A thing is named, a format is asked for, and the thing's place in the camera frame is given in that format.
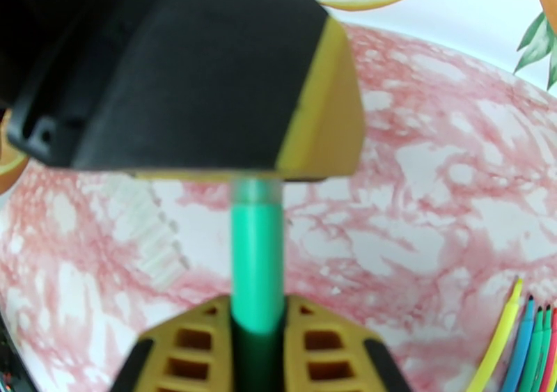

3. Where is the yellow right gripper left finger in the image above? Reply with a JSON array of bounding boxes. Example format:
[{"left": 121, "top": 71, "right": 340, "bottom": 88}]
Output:
[{"left": 109, "top": 295, "right": 236, "bottom": 392}]

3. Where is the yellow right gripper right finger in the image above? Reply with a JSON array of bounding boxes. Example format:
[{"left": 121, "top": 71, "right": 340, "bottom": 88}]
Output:
[{"left": 283, "top": 295, "right": 414, "bottom": 392}]

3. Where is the blue marker pen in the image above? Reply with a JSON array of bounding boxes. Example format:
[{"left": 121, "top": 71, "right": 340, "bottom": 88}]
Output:
[{"left": 500, "top": 295, "right": 536, "bottom": 392}]

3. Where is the clear pen cap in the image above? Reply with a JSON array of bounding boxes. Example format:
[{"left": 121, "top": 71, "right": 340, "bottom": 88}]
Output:
[
  {"left": 146, "top": 260, "right": 191, "bottom": 292},
  {"left": 132, "top": 227, "right": 176, "bottom": 256},
  {"left": 136, "top": 238, "right": 182, "bottom": 268},
  {"left": 127, "top": 215, "right": 171, "bottom": 244},
  {"left": 109, "top": 176, "right": 152, "bottom": 198},
  {"left": 141, "top": 250, "right": 187, "bottom": 279},
  {"left": 113, "top": 182, "right": 157, "bottom": 210},
  {"left": 117, "top": 193, "right": 162, "bottom": 222},
  {"left": 122, "top": 205, "right": 166, "bottom": 233}
]

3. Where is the bundle of coloured markers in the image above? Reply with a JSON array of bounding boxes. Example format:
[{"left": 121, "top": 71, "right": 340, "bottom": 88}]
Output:
[{"left": 465, "top": 277, "right": 525, "bottom": 392}]

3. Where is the red marker pen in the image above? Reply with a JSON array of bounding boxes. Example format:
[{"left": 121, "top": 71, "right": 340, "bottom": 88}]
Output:
[{"left": 541, "top": 308, "right": 557, "bottom": 392}]

